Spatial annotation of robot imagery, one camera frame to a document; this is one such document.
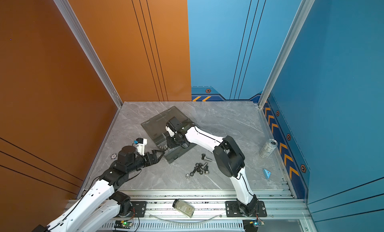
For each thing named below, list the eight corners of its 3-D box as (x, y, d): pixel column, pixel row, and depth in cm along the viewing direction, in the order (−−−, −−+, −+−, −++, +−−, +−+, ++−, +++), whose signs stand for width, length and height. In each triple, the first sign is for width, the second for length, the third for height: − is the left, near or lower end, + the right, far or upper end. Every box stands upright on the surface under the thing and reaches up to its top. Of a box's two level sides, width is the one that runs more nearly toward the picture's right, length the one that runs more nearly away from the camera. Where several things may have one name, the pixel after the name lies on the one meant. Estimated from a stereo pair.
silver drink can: (260, 158, 93) (268, 147, 82) (257, 150, 96) (265, 139, 85) (269, 158, 93) (279, 147, 82) (266, 150, 96) (275, 139, 85)
